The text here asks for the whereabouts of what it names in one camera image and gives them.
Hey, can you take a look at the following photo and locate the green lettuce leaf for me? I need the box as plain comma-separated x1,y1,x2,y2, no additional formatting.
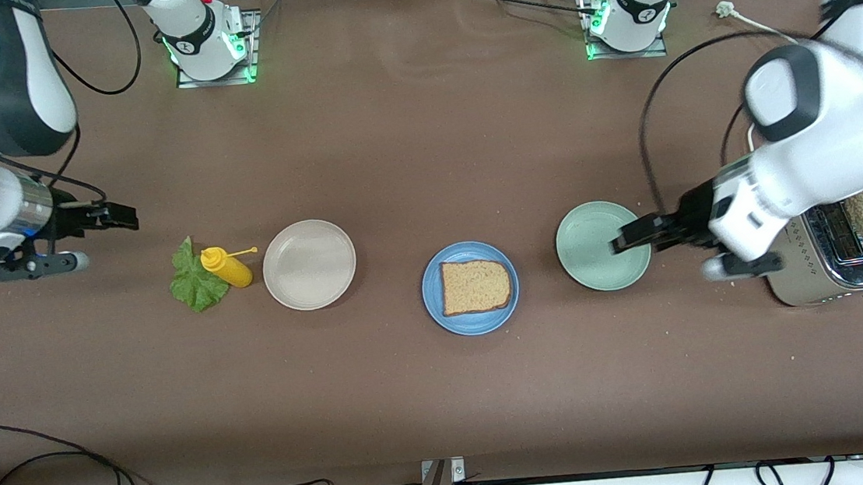
166,233,233,315

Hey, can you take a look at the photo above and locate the yellow mustard squeeze bottle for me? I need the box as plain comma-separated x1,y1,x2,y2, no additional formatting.
199,243,262,292

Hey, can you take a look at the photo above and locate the light green plate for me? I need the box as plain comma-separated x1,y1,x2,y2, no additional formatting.
553,197,654,295

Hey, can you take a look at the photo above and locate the white plate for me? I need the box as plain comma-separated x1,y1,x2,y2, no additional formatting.
259,216,361,315

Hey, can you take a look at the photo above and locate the blue plate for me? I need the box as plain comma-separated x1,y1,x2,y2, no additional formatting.
418,237,524,341

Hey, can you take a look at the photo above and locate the beige chrome two-slot toaster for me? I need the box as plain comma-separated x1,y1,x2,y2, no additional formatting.
758,193,863,318

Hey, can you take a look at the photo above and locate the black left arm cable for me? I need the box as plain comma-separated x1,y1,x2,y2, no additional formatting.
631,26,816,216

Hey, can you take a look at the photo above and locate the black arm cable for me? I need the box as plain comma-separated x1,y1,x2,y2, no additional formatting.
631,26,816,216
27,0,155,210

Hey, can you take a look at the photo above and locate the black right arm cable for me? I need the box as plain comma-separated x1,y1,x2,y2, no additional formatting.
27,0,155,210

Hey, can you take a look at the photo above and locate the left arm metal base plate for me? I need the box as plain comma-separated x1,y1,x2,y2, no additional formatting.
581,0,670,63

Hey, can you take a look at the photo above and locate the white toaster power cord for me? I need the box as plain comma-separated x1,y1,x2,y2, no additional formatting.
715,0,811,159

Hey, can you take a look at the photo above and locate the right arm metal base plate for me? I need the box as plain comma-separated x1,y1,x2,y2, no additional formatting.
170,8,266,90

